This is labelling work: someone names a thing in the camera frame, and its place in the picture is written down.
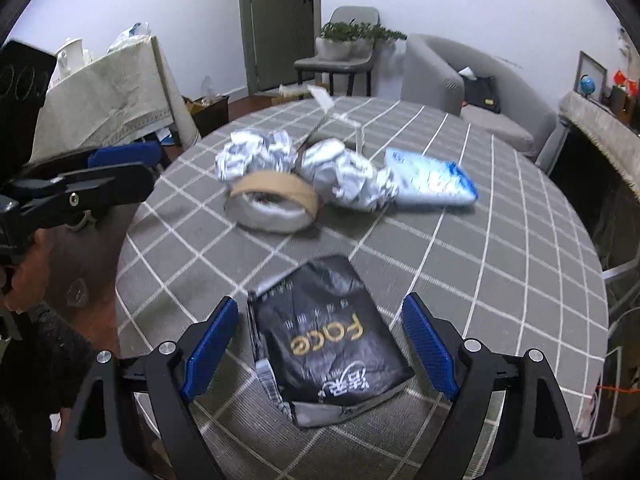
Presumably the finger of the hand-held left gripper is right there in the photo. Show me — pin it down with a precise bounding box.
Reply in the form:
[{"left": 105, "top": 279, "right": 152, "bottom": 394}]
[
  {"left": 25, "top": 141, "right": 163, "bottom": 179},
  {"left": 10, "top": 162, "right": 156, "bottom": 228}
]

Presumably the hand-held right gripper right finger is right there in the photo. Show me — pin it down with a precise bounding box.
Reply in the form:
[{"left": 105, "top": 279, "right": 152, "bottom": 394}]
[{"left": 401, "top": 292, "right": 583, "bottom": 480}]

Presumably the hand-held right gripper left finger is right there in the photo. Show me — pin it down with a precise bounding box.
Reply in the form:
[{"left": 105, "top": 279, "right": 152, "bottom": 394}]
[{"left": 57, "top": 296, "right": 241, "bottom": 480}]

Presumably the black foil packet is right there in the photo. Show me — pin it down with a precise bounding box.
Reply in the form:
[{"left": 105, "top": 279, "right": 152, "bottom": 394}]
[{"left": 246, "top": 254, "right": 416, "bottom": 428}]

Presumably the silver foil ball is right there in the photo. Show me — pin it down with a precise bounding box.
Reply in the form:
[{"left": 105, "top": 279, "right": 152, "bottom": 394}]
[
  {"left": 300, "top": 138, "right": 399, "bottom": 212},
  {"left": 215, "top": 128, "right": 301, "bottom": 196}
]

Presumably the brown tape roll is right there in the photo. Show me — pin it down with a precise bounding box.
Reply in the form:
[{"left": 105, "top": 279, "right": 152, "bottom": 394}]
[{"left": 223, "top": 170, "right": 319, "bottom": 235}]

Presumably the person's left hand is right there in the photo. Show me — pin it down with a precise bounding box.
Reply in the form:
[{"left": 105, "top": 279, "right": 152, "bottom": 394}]
[{"left": 10, "top": 234, "right": 51, "bottom": 312}]

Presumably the white kettle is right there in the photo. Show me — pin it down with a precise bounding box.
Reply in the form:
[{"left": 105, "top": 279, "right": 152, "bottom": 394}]
[{"left": 54, "top": 37, "right": 83, "bottom": 73}]

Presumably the table with beige tablecloth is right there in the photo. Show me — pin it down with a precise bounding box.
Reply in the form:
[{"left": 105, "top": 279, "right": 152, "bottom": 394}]
[{"left": 30, "top": 35, "right": 203, "bottom": 166}]

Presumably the dark floor box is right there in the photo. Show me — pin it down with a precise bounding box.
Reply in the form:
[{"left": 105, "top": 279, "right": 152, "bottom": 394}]
[{"left": 192, "top": 94, "right": 231, "bottom": 137}]

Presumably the round floor drain cover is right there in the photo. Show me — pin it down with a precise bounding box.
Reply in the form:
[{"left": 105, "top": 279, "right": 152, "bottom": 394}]
[{"left": 65, "top": 277, "right": 91, "bottom": 308}]

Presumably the white plastic bag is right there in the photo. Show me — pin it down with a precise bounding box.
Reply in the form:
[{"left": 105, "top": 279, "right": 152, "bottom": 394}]
[{"left": 107, "top": 21, "right": 152, "bottom": 53}]

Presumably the blue white tissue packet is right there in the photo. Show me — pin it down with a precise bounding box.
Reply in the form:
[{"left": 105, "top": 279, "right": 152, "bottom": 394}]
[{"left": 384, "top": 147, "right": 478, "bottom": 211}]

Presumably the grey door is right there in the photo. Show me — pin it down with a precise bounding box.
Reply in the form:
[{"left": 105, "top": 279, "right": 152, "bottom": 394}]
[{"left": 237, "top": 0, "right": 321, "bottom": 96}]

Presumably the white paper scrap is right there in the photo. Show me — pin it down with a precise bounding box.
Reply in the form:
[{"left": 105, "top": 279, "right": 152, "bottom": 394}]
[{"left": 306, "top": 85, "right": 335, "bottom": 111}]

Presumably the clear plastic cup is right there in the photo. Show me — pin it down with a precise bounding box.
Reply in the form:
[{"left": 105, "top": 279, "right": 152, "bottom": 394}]
[{"left": 320, "top": 110, "right": 367, "bottom": 154}]

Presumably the potted green plant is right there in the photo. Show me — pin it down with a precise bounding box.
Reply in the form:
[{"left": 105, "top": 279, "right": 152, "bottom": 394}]
[{"left": 315, "top": 20, "right": 408, "bottom": 62}]

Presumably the black bag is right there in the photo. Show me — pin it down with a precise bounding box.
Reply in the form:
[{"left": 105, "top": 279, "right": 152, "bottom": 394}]
[{"left": 462, "top": 74, "right": 502, "bottom": 113}]

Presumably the grey dining chair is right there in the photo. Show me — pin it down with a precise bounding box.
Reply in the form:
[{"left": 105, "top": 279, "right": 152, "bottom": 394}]
[{"left": 293, "top": 6, "right": 382, "bottom": 98}]

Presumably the grey armchair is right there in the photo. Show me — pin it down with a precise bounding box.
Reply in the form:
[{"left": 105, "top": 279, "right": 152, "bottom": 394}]
[{"left": 400, "top": 34, "right": 558, "bottom": 161}]

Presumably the cabinet with grey cloth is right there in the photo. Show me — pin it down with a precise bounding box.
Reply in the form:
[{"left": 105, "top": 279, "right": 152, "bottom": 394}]
[{"left": 559, "top": 91, "right": 640, "bottom": 191}]

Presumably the white metal frame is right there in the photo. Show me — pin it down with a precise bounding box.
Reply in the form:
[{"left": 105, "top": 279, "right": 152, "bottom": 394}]
[{"left": 582, "top": 260, "right": 640, "bottom": 443}]

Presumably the picture frame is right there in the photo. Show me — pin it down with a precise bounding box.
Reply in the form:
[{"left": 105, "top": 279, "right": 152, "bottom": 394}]
[{"left": 576, "top": 51, "right": 608, "bottom": 101}]

